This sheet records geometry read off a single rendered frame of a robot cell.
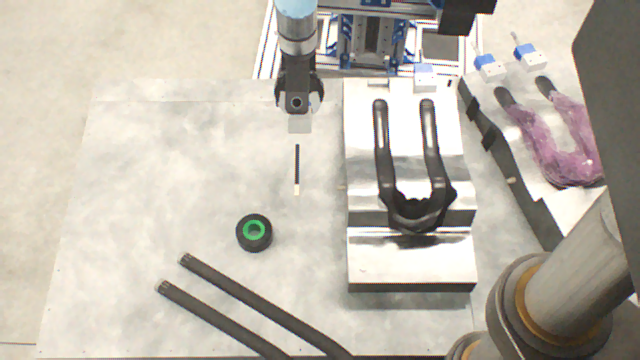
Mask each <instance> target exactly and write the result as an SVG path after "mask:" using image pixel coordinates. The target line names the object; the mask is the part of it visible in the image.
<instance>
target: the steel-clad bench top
mask: <svg viewBox="0 0 640 360"><path fill-rule="evenodd" d="M321 80H322V81H323V82H324V86H325V96H324V98H323V102H322V104H321V107H320V109H319V111H318V112H317V113H316V114H312V113H311V134H290V132H289V114H287V115H286V114H284V112H283V111H282V110H281V109H280V107H276V104H275V97H274V83H275V81H276V78H241V79H95V83H94V86H93V91H92V96H91V100H90V105H89V106H90V109H89V113H88V118H87V122H86V127H85V131H84V135H83V140H82V144H81V149H80V153H79V157H78V162H77V166H76V171H75V175H74V179H73V184H72V188H71V193H70V197H69V201H68V206H67V210H66V215H65V219H64V223H63V228H62V232H61V237H60V241H59V245H58V250H57V254H56V259H55V264H54V269H53V275H52V279H51V284H50V289H49V293H48V297H47V301H46V305H45V309H44V313H43V316H42V321H41V325H40V330H39V334H38V339H37V343H36V347H35V352H34V356H33V359H78V358H134V357H233V356H262V355H260V354H257V353H255V352H254V351H252V350H250V349H249V348H247V347H246V346H245V345H243V344H242V343H240V342H238V341H237V340H235V339H233V338H232V337H230V336H229V335H227V334H226V333H223V332H221V331H220V330H218V329H217V328H215V327H213V326H212V325H210V324H208V323H207V322H205V321H204V320H203V319H201V318H200V317H198V316H196V315H195V314H193V313H190V312H188V311H187V310H185V309H184V308H183V307H181V306H179V305H178V304H176V303H174V302H173V301H171V300H170V299H168V298H166V297H165V296H163V295H162V294H159V293H158V292H156V291H155V290H154V286H155V284H156V282H157V281H158V280H159V279H161V278H164V279H165V280H166V281H168V282H170V283H172V284H173V285H175V286H177V287H178V288H180V289H182V290H183V291H185V292H187V293H189V294H191V295H192V296H194V297H196V298H197V299H199V300H201V301H202V302H204V303H206V304H207V305H208V306H210V307H211V308H213V309H215V310H216V311H220V312H221V313H223V314H225V315H226V316H227V317H229V318H230V319H232V320H234V321H235V322H237V323H239V324H240V325H242V326H244V327H245V328H247V329H248V330H250V331H253V332H255V333H256V334H258V335H260V336H261V337H263V338H265V339H266V340H267V341H269V342H270V343H272V344H273V345H275V346H276V347H278V348H279V349H281V350H282V351H284V352H285V353H287V354H288V355H289V356H328V355H327V354H325V353H324V352H321V351H319V350H318V349H316V348H315V347H313V346H311V345H310V344H308V343H307V342H306V341H304V340H303V339H301V338H299V337H298V336H296V335H294V334H293V333H291V332H289V331H288V330H287V329H284V328H282V327H281V326H279V325H277V324H276V323H274V322H273V321H271V320H269V319H268V318H267V317H265V316H264V315H262V314H260V313H259V312H257V311H256V310H254V309H252V308H249V307H248V306H247V305H245V304H243V303H242V302H240V301H239V300H237V299H235V298H234V297H232V296H230V295H229V294H228V293H226V292H225V291H223V290H222V289H218V288H217V287H215V286H213V285H212V284H210V283H209V282H208V281H206V280H205V279H203V278H201V277H200V276H198V275H196V274H195V273H193V272H191V271H190V270H188V269H186V268H184V267H183V266H181V265H179V264H178V263H177V257H178V255H179V254H180V253H181V252H182V251H186V252H188V253H189V254H190V255H192V256H194V257H196V258H197V259H199V260H201V261H202V262H204V263H206V264H207V265H209V266H210V267H211V268H215V269H216V270H218V271H220V272H221V273H223V274H225V275H227V276H228V277H230V278H231V279H232V280H234V281H236V282H237V283H239V284H241V285H242V286H244V287H247V288H249V289H250V290H252V291H253V292H255V293H257V294H258V295H260V296H262V297H263V298H265V299H267V300H268V301H269V302H271V303H272V304H274V305H276V306H277V307H281V308H283V309H284V310H286V311H288V313H290V314H292V315H293V316H295V317H297V318H298V319H300V320H302V321H303V322H305V323H307V324H308V325H309V326H311V327H313V328H314V329H318V330H319V331H321V332H323V333H324V334H326V335H327V336H328V337H330V338H331V339H333V340H334V341H336V342H337V343H339V344H340V345H341V346H342V347H344V348H345V349H346V350H348V352H349V353H351V354H352V355H388V356H446V355H447V353H448V352H449V350H450V349H451V347H452V346H453V344H454V343H455V341H456V340H457V339H459V338H460V337H461V336H463V335H465V334H467V333H469V332H472V331H477V330H488V328H487V325H486V321H485V304H486V301H487V297H488V295H489V292H490V291H491V289H492V288H493V286H494V285H495V283H496V280H497V279H498V277H499V276H500V275H501V274H502V272H503V271H504V270H505V268H506V267H507V266H508V265H510V264H511V263H512V262H513V261H514V260H516V259H517V258H519V257H520V256H525V255H528V254H532V253H539V252H545V251H544V249H543V248H542V246H541V244H540V242H539V240H538V238H537V236H536V235H535V234H534V232H533V230H532V228H531V226H530V224H529V222H528V220H527V218H526V217H525V215H524V213H523V212H522V210H521V208H520V206H519V204H518V202H517V201H516V199H515V195H514V193H513V192H512V190H511V188H510V187H509V185H508V184H506V181H505V180H506V179H505V177H504V175H503V173H502V171H500V169H499V167H498V165H497V163H496V161H495V159H494V157H493V155H492V154H491V152H490V151H489V150H488V151H487V152H486V151H485V149H484V147H483V145H482V143H481V141H482V139H483V136H482V134H481V132H480V131H479V129H478V127H477V125H476V124H475V122H474V120H472V122H470V121H469V119H468V117H467V113H466V112H467V109H468V108H467V106H466V104H465V102H464V100H463V98H462V96H461V94H460V92H458V90H457V87H458V84H459V81H460V78H453V82H454V90H455V96H456V103H457V112H458V119H459V128H460V135H461V143H462V150H463V154H464V157H465V163H466V166H467V169H468V171H469V173H470V175H471V178H472V182H473V185H474V190H475V196H476V205H477V211H476V214H475V217H474V219H473V222H472V225H471V239H472V247H473V253H474V260H475V267H476V274H477V281H478V282H477V284H476V286H475V287H474V289H473V291H472V293H454V292H347V268H346V235H345V191H342V190H337V189H336V186H337V185H342V184H345V168H344V135H343V101H342V100H343V82H344V78H332V87H331V78H321ZM295 144H300V153H299V196H294V178H295ZM251 213H259V214H262V215H264V216H266V217H267V218H268V219H269V220H270V221H271V226H272V231H273V240H272V242H271V244H270V246H269V247H268V248H267V249H265V250H264V251H262V252H258V253H251V252H247V251H245V250H244V249H242V248H241V247H240V246H239V245H238V242H237V239H236V235H235V228H236V225H237V223H238V221H239V220H240V219H241V218H242V217H244V216H246V215H248V214H251ZM472 314H473V315H472ZM473 321H474V322H473ZM474 329H475V330H474Z"/></svg>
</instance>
